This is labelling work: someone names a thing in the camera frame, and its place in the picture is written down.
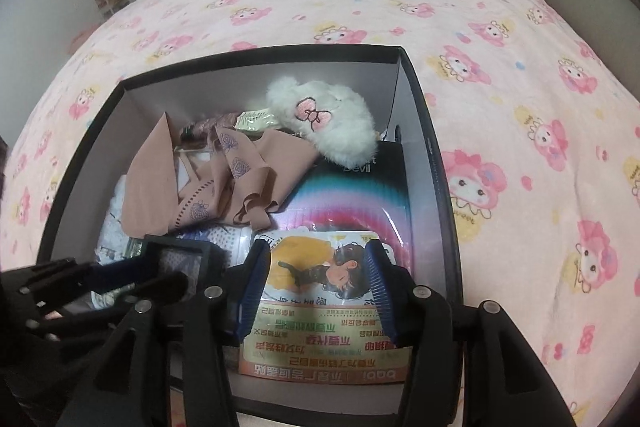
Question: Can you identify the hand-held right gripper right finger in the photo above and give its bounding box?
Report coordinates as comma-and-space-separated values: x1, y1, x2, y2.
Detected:
364, 239, 583, 427

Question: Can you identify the illustrated orange package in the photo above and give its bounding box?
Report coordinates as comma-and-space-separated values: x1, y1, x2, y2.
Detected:
237, 229, 416, 390

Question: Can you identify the white fluffy heart plush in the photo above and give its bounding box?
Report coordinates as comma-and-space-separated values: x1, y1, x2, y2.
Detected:
265, 77, 380, 162

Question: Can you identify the pink printed blanket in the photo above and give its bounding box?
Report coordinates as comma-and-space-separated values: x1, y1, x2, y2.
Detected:
0, 0, 640, 427

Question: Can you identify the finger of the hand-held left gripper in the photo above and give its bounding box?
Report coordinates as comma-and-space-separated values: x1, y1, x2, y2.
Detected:
20, 252, 146, 303
30, 272, 190, 343

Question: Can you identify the clear plastic packet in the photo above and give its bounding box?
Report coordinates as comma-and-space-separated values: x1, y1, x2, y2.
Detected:
235, 107, 281, 132

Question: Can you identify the mauve glossy packet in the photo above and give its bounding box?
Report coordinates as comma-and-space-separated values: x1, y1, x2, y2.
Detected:
180, 112, 243, 142

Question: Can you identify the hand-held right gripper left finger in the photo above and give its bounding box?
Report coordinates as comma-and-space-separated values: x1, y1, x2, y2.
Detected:
56, 241, 273, 427

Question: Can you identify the black storage box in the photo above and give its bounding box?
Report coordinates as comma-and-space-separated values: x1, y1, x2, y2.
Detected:
37, 44, 463, 413

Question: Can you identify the beige printed cloth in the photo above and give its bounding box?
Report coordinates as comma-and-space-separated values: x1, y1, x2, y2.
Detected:
125, 112, 321, 240

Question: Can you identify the rainbow print black box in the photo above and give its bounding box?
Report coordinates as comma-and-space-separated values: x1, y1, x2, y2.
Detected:
285, 139, 416, 268

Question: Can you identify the white printed packet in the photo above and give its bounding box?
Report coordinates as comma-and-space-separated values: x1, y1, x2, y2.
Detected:
95, 174, 151, 308

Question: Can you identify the dotted clear packet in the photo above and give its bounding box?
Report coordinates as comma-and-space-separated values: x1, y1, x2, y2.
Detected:
177, 227, 251, 268

